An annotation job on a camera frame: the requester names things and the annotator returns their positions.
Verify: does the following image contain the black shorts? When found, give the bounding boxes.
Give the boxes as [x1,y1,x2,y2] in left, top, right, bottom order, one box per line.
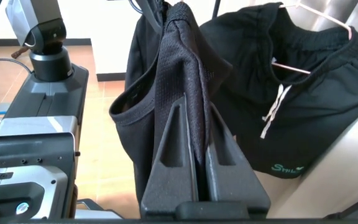
[199,2,358,180]

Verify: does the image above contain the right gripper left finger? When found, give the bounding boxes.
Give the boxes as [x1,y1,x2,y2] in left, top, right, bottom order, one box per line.
[140,93,200,219]

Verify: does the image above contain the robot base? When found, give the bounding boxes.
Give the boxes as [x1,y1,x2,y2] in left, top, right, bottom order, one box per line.
[0,63,124,220]

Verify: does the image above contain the black clothes rack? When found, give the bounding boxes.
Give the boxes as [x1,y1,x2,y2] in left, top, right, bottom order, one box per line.
[324,189,358,219]

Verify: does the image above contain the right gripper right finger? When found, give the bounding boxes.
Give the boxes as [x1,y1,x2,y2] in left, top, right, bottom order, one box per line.
[205,101,272,218]

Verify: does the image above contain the black garment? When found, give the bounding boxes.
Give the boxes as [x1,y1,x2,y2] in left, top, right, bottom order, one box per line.
[109,0,233,205]

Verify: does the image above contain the white curtain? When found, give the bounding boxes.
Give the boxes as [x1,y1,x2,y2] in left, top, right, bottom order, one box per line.
[255,0,358,219]

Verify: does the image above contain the pink clothes hanger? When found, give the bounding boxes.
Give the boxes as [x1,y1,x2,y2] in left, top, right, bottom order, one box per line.
[270,0,354,75]

